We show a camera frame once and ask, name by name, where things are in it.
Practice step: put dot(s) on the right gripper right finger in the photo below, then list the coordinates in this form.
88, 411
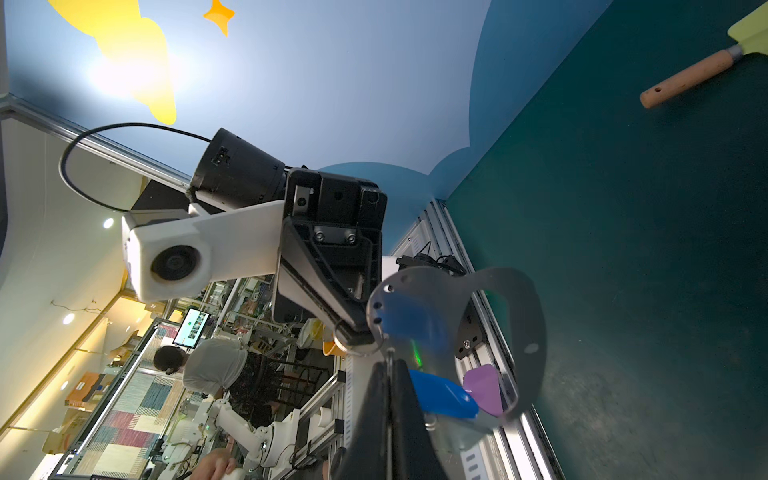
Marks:
413, 455

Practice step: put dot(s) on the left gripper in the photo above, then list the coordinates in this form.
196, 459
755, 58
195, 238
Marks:
330, 253

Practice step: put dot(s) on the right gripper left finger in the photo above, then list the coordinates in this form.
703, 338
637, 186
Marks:
367, 457

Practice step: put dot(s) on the metal key holder plate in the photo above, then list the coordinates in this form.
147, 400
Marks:
426, 317

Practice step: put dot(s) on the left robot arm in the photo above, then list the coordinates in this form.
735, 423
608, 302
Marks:
233, 174

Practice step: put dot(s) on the purple toy shovel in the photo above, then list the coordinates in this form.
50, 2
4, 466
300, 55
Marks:
482, 384

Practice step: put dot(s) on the person in background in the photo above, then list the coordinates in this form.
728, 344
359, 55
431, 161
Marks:
210, 369

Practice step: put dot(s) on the front aluminium rail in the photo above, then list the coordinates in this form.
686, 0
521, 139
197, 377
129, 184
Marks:
518, 451

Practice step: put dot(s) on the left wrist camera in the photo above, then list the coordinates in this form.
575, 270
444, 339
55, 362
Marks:
175, 253

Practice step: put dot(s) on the green trowel wooden handle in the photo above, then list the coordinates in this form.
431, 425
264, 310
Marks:
750, 36

